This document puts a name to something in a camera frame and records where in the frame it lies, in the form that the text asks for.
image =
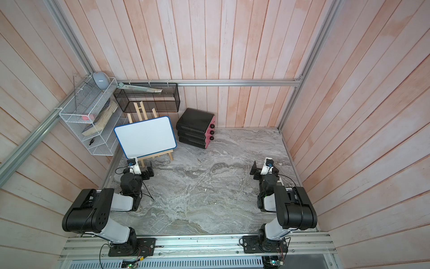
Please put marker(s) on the black mesh wall basket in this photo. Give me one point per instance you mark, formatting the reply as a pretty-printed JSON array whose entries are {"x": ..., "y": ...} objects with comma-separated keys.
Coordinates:
[{"x": 166, "y": 102}]

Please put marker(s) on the pink bottom drawer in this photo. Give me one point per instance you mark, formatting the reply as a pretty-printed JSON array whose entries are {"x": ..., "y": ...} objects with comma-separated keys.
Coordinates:
[{"x": 209, "y": 138}]

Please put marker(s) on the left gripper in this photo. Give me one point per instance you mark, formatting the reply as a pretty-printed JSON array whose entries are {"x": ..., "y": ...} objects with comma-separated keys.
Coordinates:
[{"x": 145, "y": 175}]

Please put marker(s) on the black drawer cabinet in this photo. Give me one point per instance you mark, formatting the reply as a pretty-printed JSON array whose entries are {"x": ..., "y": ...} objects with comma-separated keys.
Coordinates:
[{"x": 192, "y": 127}]

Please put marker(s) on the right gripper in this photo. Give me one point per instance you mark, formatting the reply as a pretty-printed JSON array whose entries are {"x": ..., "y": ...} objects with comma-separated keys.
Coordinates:
[{"x": 255, "y": 170}]

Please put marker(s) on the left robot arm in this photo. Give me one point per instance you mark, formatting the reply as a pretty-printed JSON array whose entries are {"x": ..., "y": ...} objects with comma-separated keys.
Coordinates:
[{"x": 90, "y": 212}]

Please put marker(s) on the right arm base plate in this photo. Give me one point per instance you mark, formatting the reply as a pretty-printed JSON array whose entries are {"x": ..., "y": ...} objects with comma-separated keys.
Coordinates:
[{"x": 257, "y": 244}]

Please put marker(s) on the white board blue frame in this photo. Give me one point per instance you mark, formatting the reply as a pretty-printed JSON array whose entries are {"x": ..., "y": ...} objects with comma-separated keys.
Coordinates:
[{"x": 146, "y": 138}]

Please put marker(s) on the white wire wall shelf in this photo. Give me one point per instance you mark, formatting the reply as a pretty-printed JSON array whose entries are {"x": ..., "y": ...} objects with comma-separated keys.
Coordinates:
[{"x": 88, "y": 99}]

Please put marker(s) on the book on shelf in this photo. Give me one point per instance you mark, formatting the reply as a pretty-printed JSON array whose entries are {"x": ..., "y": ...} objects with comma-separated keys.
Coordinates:
[{"x": 102, "y": 118}]

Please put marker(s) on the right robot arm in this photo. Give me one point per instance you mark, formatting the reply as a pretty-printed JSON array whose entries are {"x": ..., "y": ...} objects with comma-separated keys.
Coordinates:
[{"x": 292, "y": 206}]

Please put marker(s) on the green white ruler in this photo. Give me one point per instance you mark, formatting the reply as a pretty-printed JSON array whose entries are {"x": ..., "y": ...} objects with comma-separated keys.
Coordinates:
[{"x": 138, "y": 88}]

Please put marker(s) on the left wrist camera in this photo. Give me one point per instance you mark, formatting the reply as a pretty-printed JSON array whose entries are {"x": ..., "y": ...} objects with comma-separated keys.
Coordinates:
[{"x": 133, "y": 166}]

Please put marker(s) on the aluminium mounting rail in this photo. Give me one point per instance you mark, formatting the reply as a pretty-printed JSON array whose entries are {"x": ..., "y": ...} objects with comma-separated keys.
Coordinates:
[{"x": 300, "y": 250}]

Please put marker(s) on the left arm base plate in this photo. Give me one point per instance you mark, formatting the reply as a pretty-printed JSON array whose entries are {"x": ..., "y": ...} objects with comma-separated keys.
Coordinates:
[{"x": 134, "y": 247}]

